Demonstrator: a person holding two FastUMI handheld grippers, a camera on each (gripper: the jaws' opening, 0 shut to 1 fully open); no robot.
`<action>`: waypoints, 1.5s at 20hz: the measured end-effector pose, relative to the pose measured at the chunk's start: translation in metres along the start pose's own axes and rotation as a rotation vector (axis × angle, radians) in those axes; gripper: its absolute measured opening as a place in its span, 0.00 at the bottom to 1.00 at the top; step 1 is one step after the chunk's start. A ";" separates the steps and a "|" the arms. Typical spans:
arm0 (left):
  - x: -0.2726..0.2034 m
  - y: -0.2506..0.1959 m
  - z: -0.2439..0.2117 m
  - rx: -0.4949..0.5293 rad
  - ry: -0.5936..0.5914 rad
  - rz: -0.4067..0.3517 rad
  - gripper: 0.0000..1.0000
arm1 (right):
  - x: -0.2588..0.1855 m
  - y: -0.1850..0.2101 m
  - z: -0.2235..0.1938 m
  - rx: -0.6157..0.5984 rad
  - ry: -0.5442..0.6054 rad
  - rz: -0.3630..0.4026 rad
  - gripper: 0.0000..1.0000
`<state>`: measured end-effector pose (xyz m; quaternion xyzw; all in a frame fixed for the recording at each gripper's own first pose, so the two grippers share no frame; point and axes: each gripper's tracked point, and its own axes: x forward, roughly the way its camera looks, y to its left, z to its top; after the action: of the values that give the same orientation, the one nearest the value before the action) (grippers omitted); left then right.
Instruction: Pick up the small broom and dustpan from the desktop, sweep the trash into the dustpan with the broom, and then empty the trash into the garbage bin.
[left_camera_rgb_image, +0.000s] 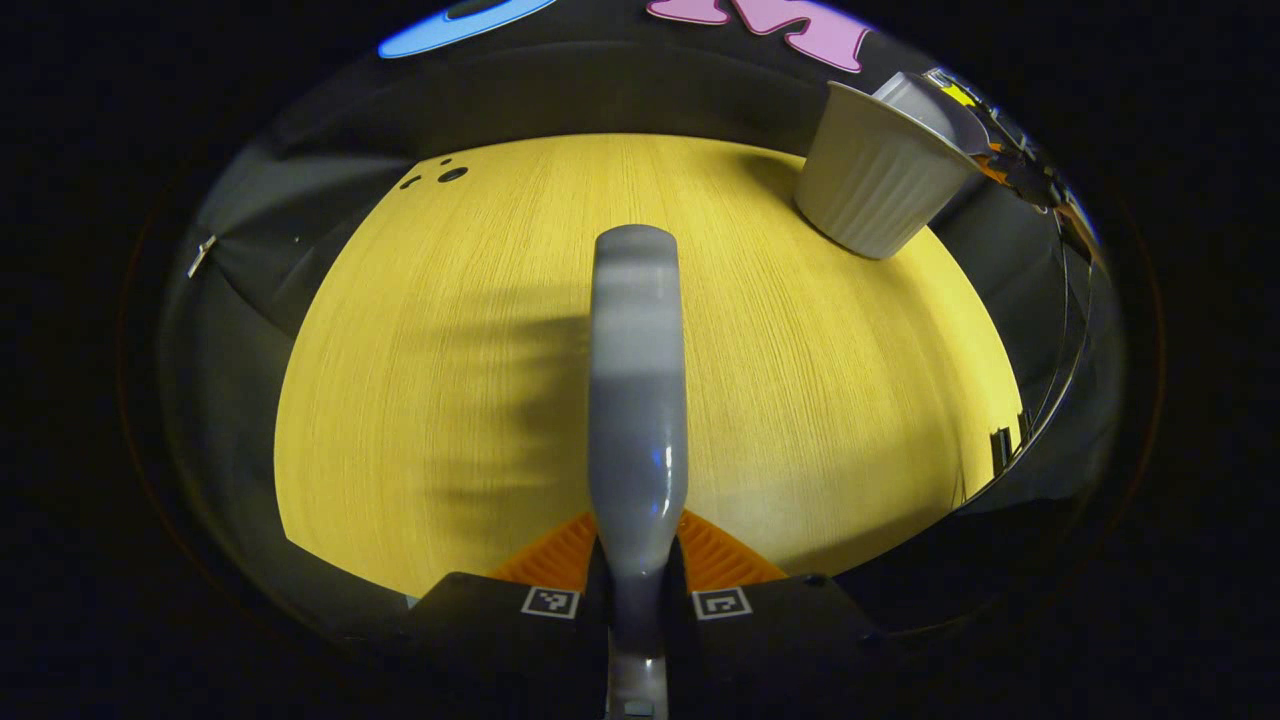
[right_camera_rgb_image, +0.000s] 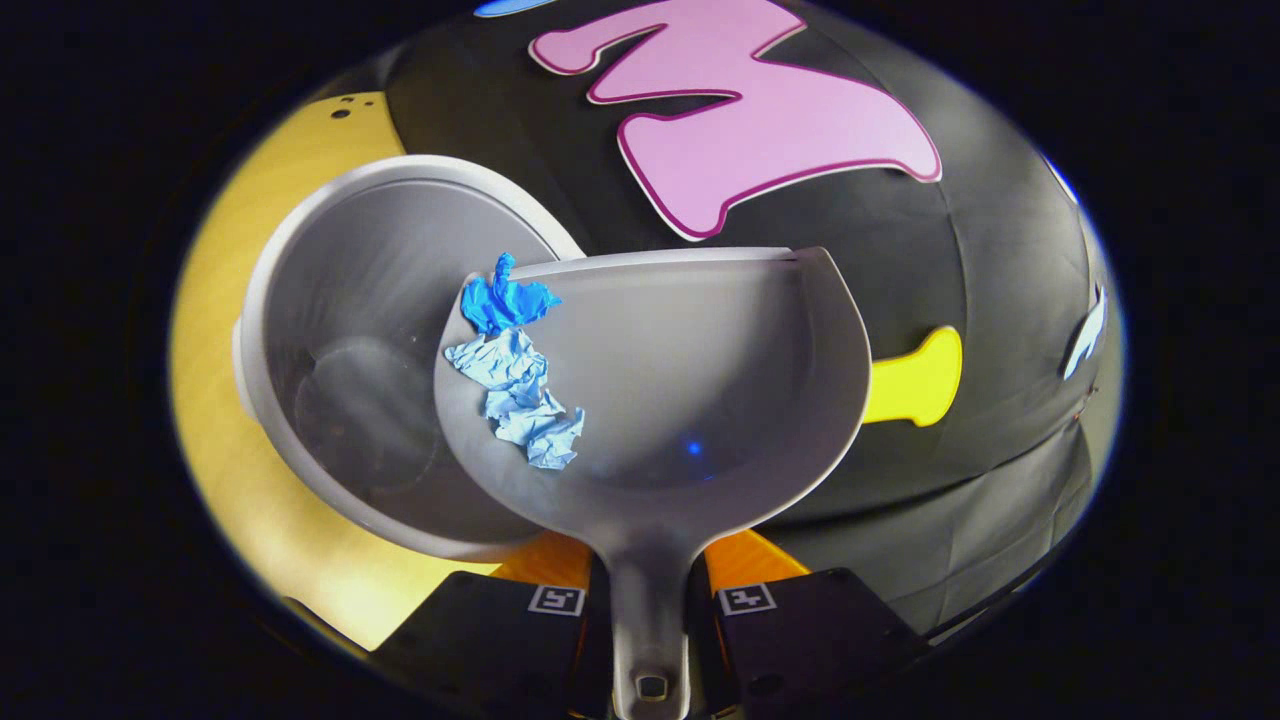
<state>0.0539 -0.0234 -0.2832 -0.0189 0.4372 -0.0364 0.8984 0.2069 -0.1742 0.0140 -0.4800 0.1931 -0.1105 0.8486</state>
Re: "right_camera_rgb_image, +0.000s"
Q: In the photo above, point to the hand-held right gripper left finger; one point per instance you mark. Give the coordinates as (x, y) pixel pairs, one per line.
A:
(500, 640)

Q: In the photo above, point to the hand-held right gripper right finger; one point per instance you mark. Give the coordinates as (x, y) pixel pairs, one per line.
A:
(810, 640)

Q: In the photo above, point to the light blue paper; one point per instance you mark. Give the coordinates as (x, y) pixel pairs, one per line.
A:
(520, 400)

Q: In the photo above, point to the grey plastic dustpan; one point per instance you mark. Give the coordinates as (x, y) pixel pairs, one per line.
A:
(690, 400)

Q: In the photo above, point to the dark blue paper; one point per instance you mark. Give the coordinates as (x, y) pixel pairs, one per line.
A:
(500, 300)

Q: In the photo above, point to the grey ribbed garbage bin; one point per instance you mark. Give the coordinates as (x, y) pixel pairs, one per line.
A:
(350, 300)

